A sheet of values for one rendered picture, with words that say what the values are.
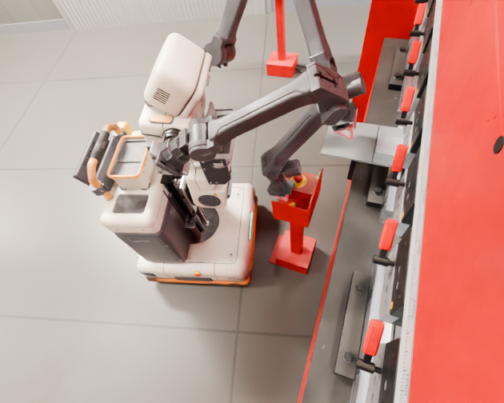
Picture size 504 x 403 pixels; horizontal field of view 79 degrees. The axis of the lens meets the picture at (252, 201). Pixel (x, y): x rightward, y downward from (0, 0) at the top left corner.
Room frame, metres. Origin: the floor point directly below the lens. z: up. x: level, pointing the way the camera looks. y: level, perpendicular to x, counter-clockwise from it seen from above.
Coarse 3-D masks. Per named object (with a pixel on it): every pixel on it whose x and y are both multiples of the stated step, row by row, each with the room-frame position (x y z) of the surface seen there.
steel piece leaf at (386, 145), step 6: (378, 138) 0.66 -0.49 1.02; (384, 138) 0.67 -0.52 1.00; (390, 138) 0.66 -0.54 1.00; (396, 138) 0.66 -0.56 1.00; (402, 138) 0.65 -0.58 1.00; (378, 144) 0.65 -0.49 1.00; (384, 144) 0.64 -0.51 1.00; (390, 144) 0.64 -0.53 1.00; (396, 144) 0.63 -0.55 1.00; (402, 144) 0.62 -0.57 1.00; (378, 150) 0.62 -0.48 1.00; (384, 150) 0.62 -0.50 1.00; (390, 150) 0.61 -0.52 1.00
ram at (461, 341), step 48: (480, 0) 0.44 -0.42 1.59; (432, 48) 0.65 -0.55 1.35; (480, 48) 0.34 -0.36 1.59; (480, 96) 0.25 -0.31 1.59; (432, 144) 0.31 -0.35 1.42; (480, 144) 0.18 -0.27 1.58; (432, 192) 0.21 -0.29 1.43; (480, 192) 0.13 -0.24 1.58; (432, 240) 0.13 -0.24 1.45; (480, 240) 0.08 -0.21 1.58; (432, 288) 0.07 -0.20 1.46; (480, 288) 0.04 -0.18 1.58; (432, 336) 0.01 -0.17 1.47; (480, 336) 0.00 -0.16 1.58; (432, 384) -0.03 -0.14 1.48; (480, 384) -0.03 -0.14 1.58
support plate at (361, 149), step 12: (348, 132) 0.74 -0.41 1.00; (360, 132) 0.72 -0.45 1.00; (372, 132) 0.71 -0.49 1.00; (384, 132) 0.70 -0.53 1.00; (396, 132) 0.68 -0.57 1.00; (324, 144) 0.71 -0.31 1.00; (336, 144) 0.70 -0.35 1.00; (348, 144) 0.68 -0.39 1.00; (360, 144) 0.67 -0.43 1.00; (372, 144) 0.66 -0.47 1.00; (336, 156) 0.65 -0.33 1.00; (348, 156) 0.63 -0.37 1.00; (360, 156) 0.62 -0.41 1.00; (372, 156) 0.61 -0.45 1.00; (384, 156) 0.59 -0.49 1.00
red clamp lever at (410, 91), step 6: (408, 90) 0.56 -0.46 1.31; (414, 90) 0.56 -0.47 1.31; (408, 96) 0.55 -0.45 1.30; (402, 102) 0.55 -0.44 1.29; (408, 102) 0.54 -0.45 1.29; (402, 108) 0.54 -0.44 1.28; (408, 108) 0.53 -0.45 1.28; (402, 114) 0.53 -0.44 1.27; (396, 120) 0.52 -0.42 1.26; (402, 120) 0.51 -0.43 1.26; (408, 120) 0.51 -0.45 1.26
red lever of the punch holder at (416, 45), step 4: (412, 44) 0.75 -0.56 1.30; (416, 44) 0.73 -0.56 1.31; (420, 44) 0.73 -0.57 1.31; (412, 48) 0.73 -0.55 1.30; (416, 48) 0.73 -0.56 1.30; (412, 52) 0.72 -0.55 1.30; (416, 52) 0.72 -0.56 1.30; (412, 56) 0.71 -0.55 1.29; (416, 56) 0.71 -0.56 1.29; (408, 60) 0.72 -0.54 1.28; (412, 60) 0.71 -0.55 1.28; (416, 60) 0.70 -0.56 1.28; (408, 64) 0.71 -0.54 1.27; (412, 64) 0.70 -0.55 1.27; (408, 68) 0.70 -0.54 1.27; (412, 68) 0.69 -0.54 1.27; (404, 72) 0.69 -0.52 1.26; (408, 72) 0.68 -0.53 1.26; (412, 72) 0.68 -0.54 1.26; (416, 72) 0.68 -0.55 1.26; (408, 76) 0.68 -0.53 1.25; (412, 76) 0.68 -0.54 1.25
